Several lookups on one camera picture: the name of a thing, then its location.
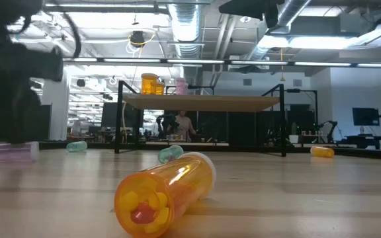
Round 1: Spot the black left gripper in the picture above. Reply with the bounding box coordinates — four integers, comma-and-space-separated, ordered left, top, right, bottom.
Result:
0, 42, 64, 145

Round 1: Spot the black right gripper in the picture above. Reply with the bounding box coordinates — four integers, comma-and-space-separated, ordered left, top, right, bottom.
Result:
219, 0, 286, 29

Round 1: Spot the green medicine bottle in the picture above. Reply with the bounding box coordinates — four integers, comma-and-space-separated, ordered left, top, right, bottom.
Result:
65, 140, 89, 153
157, 144, 185, 164

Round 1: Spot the wooden shelf with black legs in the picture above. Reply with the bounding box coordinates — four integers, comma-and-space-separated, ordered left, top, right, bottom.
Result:
115, 80, 288, 158

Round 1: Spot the small orange medicine bottle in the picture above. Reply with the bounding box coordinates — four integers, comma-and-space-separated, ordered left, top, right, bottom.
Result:
310, 145, 335, 159

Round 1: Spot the long orange medicine bottle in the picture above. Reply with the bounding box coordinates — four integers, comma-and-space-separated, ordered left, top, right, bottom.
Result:
114, 151, 217, 238

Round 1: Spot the white square pillar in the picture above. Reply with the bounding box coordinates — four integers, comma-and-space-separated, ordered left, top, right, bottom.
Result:
41, 65, 71, 142

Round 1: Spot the bright ceiling light panel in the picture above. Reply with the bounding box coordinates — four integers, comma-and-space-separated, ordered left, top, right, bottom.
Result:
258, 32, 360, 51

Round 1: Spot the black office partition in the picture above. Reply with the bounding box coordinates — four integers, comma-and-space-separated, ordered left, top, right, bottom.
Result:
195, 110, 316, 146

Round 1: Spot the person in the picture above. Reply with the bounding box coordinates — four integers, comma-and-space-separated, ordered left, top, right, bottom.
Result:
165, 110, 197, 142

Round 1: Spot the black computer monitor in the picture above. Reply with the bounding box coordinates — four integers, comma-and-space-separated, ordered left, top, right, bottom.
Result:
352, 107, 381, 127

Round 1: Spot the black desk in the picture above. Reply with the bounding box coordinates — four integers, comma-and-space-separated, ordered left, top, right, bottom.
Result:
345, 134, 381, 150

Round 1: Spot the yellow hanging cord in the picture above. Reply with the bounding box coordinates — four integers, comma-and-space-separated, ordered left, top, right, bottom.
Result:
278, 48, 286, 83

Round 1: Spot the silver ribbed ventilation duct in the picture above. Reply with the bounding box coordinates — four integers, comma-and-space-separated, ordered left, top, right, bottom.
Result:
167, 3, 205, 60

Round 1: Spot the black ceiling cable reel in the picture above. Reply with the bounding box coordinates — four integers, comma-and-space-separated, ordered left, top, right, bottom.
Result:
129, 30, 147, 48

